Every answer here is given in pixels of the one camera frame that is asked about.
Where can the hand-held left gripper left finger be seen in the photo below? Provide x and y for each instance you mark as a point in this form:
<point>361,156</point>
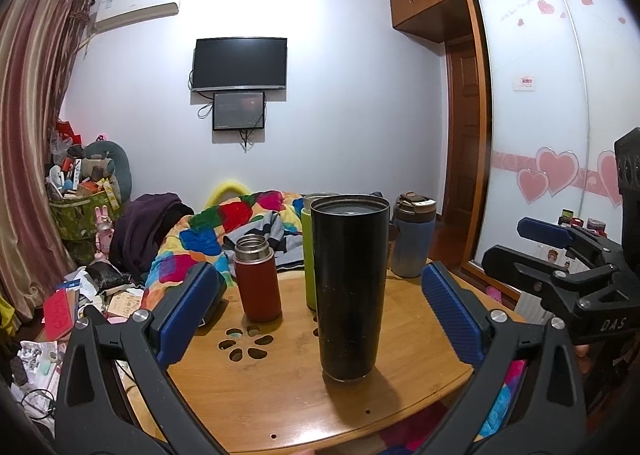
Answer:
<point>187,315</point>

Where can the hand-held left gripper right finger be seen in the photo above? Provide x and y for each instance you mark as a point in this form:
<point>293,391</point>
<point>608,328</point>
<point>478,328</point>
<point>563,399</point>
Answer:
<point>450,315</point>

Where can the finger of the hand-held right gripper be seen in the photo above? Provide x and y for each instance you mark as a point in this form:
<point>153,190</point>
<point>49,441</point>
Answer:
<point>530,275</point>
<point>545,230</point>

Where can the tall black cup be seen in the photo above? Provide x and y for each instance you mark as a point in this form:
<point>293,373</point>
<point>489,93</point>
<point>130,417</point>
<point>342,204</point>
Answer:
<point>350,285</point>

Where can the green cup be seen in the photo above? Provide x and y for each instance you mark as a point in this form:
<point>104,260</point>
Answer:
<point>306,260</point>

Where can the white radiator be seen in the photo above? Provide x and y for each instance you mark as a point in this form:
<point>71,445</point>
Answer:
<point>532,307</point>

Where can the pink slipper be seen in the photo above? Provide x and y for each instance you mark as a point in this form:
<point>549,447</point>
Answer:
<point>495,293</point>

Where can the beige printed card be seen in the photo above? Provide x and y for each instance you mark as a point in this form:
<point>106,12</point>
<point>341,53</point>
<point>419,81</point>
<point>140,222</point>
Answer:
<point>125,306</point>

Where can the red thermos bottle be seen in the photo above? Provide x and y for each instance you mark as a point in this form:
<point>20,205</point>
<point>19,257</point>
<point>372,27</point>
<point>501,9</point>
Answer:
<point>257,285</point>

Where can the blue grey lidded bottle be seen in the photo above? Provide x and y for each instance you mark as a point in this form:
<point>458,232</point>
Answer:
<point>412,245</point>

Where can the dark purple cloth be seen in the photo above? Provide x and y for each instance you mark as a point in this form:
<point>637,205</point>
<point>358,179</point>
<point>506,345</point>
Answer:
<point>145,230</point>

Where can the round wooden table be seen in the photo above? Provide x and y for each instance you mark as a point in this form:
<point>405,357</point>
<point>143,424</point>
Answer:
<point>270,395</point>

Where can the pink rabbit toy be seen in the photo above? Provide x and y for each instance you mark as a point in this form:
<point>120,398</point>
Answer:
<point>104,235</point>

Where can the heart-patterned sliding wardrobe door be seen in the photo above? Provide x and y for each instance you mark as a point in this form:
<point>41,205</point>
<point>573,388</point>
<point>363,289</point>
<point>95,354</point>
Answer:
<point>540,110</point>

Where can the grey striped cloth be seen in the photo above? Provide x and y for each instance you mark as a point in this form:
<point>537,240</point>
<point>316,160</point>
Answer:
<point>285,240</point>

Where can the brown wooden door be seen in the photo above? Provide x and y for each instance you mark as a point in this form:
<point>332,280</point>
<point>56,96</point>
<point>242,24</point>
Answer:
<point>465,135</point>

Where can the red book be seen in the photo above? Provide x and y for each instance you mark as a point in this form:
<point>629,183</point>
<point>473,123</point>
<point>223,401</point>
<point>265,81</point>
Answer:
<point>57,317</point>

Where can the green storage bag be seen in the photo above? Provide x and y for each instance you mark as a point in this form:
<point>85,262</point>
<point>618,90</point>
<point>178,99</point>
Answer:
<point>75,220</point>

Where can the grey plush pillow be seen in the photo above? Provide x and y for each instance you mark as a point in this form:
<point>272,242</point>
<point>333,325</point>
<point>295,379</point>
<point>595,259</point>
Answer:
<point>117,165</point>

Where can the red bag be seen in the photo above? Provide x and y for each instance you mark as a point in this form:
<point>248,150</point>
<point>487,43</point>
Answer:
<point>67,131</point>

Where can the striped red curtain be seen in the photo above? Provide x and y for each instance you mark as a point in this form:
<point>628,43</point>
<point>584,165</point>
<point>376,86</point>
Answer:
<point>30,135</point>

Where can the white air conditioner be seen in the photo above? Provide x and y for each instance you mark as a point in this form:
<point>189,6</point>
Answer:
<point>135,5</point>

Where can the small black wall monitor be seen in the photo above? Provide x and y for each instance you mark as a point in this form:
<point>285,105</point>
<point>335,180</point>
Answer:
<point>238,111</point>

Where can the black wall television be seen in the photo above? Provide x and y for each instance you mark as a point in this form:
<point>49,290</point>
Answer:
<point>240,64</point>

